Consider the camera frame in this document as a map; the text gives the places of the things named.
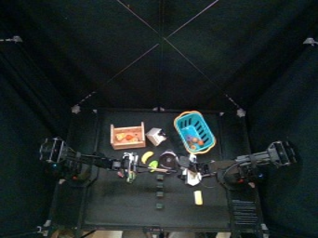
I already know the lime green toy fruit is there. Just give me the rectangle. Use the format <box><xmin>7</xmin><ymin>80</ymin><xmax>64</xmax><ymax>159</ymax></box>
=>
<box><xmin>149</xmin><ymin>160</ymin><xmax>161</xmax><ymax>173</ymax></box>

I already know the cleaver with dark handle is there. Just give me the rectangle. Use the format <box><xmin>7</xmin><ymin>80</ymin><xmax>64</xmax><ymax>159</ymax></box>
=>
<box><xmin>135</xmin><ymin>166</ymin><xmax>171</xmax><ymax>174</ymax></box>

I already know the yellow toy banana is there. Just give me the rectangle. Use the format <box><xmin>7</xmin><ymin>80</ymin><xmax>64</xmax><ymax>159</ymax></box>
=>
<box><xmin>141</xmin><ymin>151</ymin><xmax>155</xmax><ymax>165</ymax></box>

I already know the teal basket with orange rim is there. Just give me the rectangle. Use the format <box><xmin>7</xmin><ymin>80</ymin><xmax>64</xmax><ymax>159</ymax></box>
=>
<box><xmin>173</xmin><ymin>110</ymin><xmax>218</xmax><ymax>155</ymax></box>

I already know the wooden crate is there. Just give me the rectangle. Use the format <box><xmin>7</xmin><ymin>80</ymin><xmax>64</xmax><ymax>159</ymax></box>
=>
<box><xmin>110</xmin><ymin>121</ymin><xmax>149</xmax><ymax>151</ymax></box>

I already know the small white box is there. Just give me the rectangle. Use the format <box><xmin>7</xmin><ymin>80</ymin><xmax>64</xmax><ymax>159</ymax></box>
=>
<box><xmin>146</xmin><ymin>127</ymin><xmax>169</xmax><ymax>147</ymax></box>

